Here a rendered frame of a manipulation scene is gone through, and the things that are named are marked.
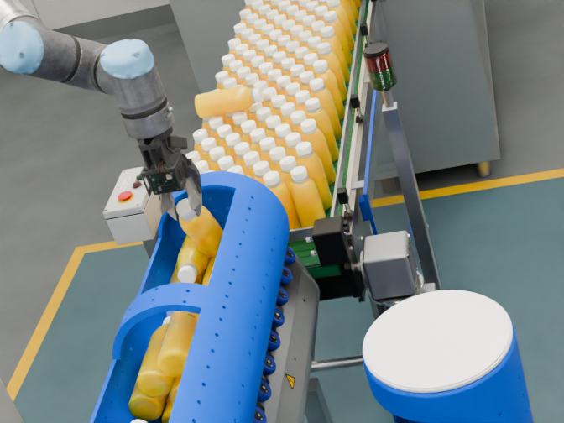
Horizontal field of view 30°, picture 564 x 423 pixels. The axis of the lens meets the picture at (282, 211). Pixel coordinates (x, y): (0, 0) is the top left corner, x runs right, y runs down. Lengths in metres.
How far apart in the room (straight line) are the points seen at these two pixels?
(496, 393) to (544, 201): 2.29
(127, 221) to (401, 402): 0.96
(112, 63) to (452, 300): 0.77
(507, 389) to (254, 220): 0.62
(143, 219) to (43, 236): 2.47
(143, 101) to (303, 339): 0.70
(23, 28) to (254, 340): 0.70
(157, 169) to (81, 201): 3.18
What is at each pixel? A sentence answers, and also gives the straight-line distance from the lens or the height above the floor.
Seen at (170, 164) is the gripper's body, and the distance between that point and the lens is 2.00.
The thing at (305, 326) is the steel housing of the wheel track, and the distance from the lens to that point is 2.37.
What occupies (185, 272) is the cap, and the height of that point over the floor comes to 1.11.
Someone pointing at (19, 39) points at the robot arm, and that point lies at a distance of 1.94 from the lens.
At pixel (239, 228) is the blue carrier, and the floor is 1.20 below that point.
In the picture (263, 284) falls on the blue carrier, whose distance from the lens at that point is 2.07.
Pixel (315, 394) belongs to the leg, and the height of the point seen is 0.61.
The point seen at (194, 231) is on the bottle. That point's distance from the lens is 2.13.
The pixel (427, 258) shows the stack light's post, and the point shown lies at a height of 0.64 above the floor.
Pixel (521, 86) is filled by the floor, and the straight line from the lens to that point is 5.00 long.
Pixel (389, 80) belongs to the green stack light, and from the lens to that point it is 2.58.
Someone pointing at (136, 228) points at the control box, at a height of 1.04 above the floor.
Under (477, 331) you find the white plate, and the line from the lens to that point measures 1.96.
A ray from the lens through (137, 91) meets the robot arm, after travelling 1.93.
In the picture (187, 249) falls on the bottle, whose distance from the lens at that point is 2.25.
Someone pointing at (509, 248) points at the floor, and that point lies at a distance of 3.93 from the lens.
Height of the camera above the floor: 2.28
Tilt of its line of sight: 31 degrees down
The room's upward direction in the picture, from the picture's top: 18 degrees counter-clockwise
